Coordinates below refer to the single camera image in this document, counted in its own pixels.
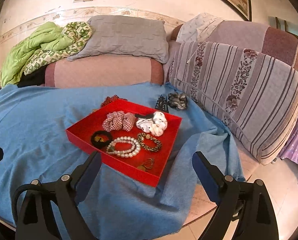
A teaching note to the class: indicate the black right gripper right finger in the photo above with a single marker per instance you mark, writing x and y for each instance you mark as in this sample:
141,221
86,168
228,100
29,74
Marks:
248,203

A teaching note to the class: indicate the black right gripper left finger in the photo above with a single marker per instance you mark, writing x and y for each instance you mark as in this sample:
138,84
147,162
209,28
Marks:
32,209

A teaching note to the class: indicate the striped floral cushion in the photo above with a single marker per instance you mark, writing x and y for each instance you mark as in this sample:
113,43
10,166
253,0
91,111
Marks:
254,94

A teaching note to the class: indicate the red checked scrunchie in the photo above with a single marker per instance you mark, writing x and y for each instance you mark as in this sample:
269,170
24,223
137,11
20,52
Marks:
118,120

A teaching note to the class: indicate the red tray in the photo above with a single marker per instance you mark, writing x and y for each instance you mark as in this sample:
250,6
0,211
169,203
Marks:
120,149

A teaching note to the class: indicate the grey patterned scrunchie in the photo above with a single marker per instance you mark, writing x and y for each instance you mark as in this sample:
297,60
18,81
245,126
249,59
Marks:
178,101

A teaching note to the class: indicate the green quilt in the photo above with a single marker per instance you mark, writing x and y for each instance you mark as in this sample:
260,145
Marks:
47,44

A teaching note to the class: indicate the dark red beaded scrunchie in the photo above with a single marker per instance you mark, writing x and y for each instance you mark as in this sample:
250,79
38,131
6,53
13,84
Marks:
110,99

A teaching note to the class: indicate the black hair comb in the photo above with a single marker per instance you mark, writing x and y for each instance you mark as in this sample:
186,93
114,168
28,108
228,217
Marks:
162,105

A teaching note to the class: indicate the pink bolster cushion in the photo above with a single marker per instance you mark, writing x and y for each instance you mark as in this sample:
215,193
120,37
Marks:
103,71

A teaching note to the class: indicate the mauve sofa backrest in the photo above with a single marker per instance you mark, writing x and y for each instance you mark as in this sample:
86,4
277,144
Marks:
255,36

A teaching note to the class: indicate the grey pillow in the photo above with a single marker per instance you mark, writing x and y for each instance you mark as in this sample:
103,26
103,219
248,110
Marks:
123,35

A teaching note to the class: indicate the white patterned pillow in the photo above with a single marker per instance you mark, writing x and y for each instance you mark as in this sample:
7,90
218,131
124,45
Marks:
199,28

